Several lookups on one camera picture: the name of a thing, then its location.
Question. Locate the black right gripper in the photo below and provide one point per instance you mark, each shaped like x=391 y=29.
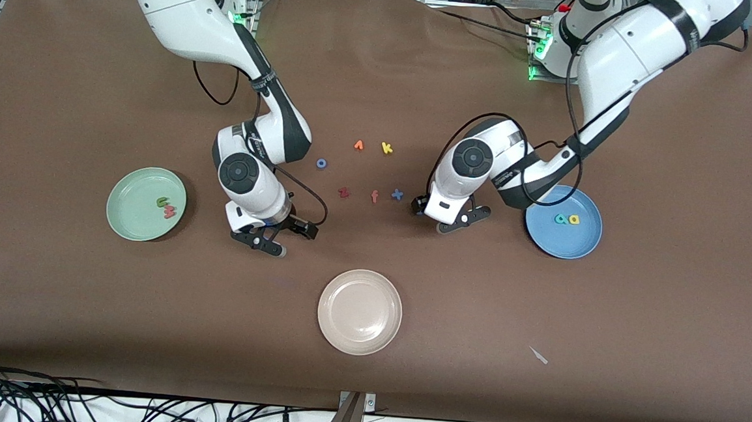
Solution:
x=295 y=224

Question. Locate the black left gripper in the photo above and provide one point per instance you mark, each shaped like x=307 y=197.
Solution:
x=419 y=204

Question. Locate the pink foam letter w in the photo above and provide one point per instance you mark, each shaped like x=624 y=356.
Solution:
x=168 y=212

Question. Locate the teal foam letter b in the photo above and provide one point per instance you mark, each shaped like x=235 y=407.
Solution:
x=558 y=219

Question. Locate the green foam letter u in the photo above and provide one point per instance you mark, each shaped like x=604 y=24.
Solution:
x=162 y=202

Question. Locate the yellow foam letter a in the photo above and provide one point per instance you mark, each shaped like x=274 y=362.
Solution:
x=570 y=219

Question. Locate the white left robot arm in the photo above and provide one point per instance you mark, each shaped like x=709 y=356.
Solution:
x=470 y=158

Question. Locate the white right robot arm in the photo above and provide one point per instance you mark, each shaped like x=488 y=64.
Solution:
x=241 y=176

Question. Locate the blue foam letter x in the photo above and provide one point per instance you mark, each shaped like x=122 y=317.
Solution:
x=397 y=194

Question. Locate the maroon foam letter z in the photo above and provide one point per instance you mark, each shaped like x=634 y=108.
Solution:
x=344 y=193

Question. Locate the yellow foam letter k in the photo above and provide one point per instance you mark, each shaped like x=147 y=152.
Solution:
x=386 y=148

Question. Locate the beige plate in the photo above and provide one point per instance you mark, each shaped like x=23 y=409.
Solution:
x=360 y=312

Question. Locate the brown table cover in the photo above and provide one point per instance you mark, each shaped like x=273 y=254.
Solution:
x=383 y=94

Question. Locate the blue plate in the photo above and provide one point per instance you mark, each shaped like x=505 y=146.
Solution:
x=570 y=242

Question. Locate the green plate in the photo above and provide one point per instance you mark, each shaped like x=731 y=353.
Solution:
x=137 y=213

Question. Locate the white paper scrap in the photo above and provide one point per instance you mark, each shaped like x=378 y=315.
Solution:
x=539 y=355

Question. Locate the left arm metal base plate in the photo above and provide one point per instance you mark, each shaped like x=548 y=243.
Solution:
x=541 y=77

